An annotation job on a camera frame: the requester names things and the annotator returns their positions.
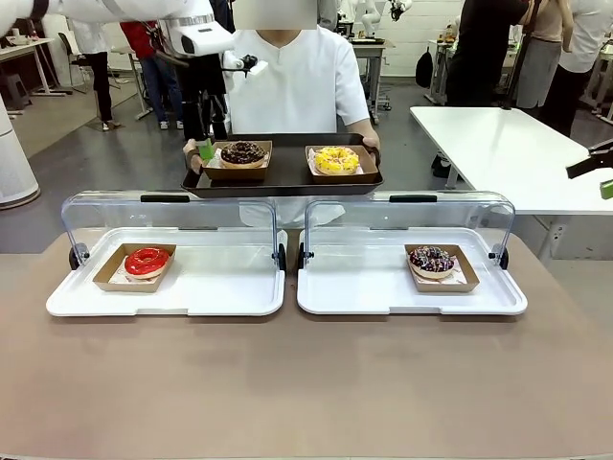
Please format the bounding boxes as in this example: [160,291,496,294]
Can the person's left hand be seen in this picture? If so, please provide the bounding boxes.
[361,135,382,165]

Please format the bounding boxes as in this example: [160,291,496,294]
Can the bystander white shirt dark trousers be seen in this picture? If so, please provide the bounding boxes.
[545,0,613,139]

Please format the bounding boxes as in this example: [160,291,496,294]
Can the cardboard box of chocolate donut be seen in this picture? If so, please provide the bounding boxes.
[201,139,274,182]

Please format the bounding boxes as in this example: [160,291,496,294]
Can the paper liner under purple donut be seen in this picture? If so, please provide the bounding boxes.
[414,256,468,287]

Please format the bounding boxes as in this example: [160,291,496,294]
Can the clear hinged display lid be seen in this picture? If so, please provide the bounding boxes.
[60,189,288,271]
[298,190,517,270]

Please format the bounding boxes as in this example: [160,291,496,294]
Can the red glazed donut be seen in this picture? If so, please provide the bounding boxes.
[124,245,171,282]

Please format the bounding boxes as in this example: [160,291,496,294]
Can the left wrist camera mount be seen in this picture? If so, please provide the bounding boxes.
[221,49,270,81]

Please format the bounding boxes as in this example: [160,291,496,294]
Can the white cylindrical column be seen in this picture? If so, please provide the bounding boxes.
[0,94,41,210]

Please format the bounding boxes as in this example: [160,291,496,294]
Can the figure in grey skirt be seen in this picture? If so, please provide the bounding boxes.
[515,0,577,110]

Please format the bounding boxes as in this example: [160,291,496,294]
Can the black office chair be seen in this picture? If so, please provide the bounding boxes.
[57,31,91,95]

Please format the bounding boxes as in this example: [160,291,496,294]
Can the person's left forearm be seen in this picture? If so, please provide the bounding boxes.
[336,113,380,143]

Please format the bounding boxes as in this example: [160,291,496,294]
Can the dark brown serving tray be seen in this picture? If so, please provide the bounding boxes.
[180,132,386,199]

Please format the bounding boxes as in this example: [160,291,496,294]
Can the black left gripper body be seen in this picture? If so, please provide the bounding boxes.
[183,54,230,103]

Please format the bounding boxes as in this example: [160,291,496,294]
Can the bystander in black clothes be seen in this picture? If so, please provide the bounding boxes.
[432,0,529,178]

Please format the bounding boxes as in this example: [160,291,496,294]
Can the person's right hand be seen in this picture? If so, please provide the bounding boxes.
[182,138,205,175]

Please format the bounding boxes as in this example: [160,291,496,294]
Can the black clamp pole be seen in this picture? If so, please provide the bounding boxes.
[499,28,534,112]

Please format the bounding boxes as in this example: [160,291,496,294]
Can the white display tray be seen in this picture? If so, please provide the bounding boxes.
[46,225,288,317]
[296,226,529,316]

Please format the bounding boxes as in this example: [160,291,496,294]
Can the chocolate sprinkled donut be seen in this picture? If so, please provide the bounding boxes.
[407,244,456,281]
[219,140,267,170]

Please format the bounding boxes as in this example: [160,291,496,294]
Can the white background desk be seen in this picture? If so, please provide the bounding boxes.
[0,36,67,98]

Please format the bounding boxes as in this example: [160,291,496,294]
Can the yellow sprinkled donut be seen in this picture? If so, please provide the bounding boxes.
[312,145,361,176]

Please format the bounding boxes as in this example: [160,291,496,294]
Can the person in white shirt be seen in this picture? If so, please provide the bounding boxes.
[224,26,372,229]

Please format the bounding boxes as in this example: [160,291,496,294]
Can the bystander in dark clothes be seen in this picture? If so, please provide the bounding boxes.
[173,0,237,142]

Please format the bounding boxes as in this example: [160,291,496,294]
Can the cardboard box of yellow donut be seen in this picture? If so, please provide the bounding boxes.
[305,144,380,185]

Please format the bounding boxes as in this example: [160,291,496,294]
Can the black backpack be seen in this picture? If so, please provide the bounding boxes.
[415,46,435,89]

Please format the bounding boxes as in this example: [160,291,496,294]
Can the bystander in red jacket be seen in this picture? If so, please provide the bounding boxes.
[119,19,186,130]

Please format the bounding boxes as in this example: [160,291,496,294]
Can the dark left arm cable sleeve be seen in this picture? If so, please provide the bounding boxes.
[142,18,191,69]

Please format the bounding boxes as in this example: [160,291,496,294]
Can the grey step stool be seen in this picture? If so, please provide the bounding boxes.
[0,73,33,111]

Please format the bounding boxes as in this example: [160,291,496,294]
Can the bystander white top black trousers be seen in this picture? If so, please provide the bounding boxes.
[70,17,117,131]

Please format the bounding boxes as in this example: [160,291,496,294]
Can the cardboard box of red donut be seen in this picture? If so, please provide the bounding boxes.
[92,242,177,293]

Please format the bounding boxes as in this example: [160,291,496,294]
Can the white side table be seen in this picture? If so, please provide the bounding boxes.
[410,104,613,263]

